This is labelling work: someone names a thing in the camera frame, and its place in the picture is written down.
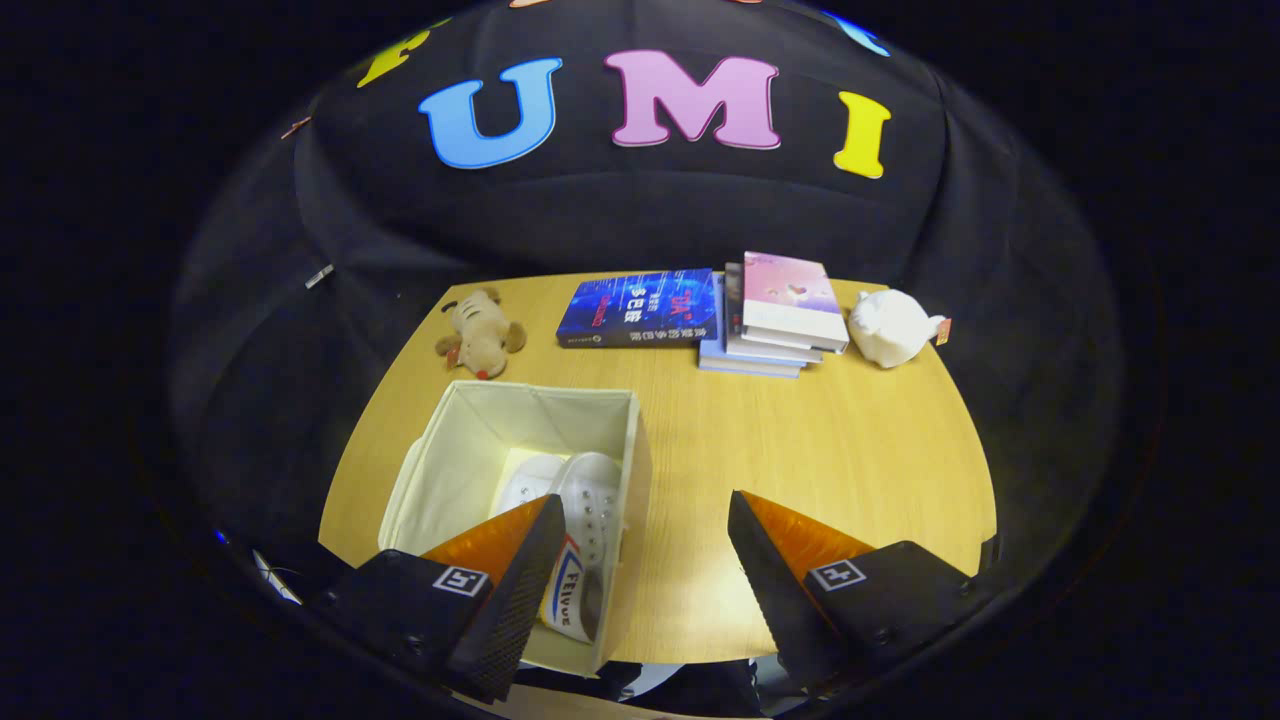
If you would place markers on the white cover book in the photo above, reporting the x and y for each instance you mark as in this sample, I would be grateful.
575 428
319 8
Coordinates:
760 350

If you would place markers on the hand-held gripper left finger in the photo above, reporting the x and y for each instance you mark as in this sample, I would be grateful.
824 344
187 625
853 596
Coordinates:
510 600

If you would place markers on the white canvas shoe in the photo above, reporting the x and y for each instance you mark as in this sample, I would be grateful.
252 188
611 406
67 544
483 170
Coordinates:
530 480
600 500

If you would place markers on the light blue cover book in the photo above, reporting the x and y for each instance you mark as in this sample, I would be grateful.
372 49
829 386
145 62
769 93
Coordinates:
740 367

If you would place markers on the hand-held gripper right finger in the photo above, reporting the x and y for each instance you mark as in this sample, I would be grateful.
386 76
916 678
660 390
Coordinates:
775 590

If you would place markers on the small white clip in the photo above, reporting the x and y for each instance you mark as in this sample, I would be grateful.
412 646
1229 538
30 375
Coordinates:
319 276

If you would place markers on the small wooden clip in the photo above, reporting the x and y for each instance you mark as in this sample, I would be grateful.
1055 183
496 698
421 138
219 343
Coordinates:
296 127

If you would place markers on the dark blue book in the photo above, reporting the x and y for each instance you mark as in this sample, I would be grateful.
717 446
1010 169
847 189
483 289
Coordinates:
640 305

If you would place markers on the brown plush toy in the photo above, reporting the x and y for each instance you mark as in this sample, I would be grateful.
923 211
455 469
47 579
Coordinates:
485 335

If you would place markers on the black backdrop cloth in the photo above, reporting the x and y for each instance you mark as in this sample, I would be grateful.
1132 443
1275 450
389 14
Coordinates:
640 210

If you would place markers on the beige fabric storage box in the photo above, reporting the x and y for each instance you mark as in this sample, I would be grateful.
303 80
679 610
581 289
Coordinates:
450 480

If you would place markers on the white plush toy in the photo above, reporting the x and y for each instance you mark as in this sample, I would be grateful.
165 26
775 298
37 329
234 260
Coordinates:
890 330

